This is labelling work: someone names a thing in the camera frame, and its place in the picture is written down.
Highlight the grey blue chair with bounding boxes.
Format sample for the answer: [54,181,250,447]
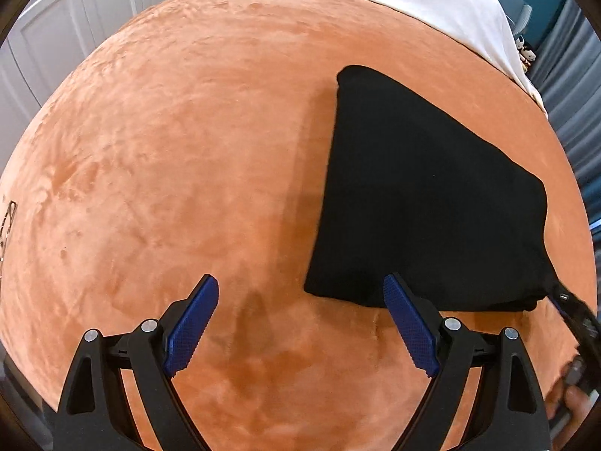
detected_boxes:
[510,3,533,36]

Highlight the orange plush bed blanket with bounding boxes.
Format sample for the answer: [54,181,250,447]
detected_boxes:
[1,0,596,450]

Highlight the person's right hand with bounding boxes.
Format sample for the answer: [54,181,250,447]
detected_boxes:
[545,380,593,451]

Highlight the blue grey curtain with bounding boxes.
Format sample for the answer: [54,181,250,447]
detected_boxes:
[530,0,600,242]

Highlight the metal frame eyeglasses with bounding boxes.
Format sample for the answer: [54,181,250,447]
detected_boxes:
[0,201,17,260]

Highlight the black pants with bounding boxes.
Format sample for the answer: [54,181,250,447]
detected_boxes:
[304,65,558,312]

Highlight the small figurine toys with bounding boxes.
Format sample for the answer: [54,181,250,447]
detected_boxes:
[515,35,537,72]

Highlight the white panelled wardrobe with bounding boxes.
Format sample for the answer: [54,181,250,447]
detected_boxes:
[1,0,163,165]

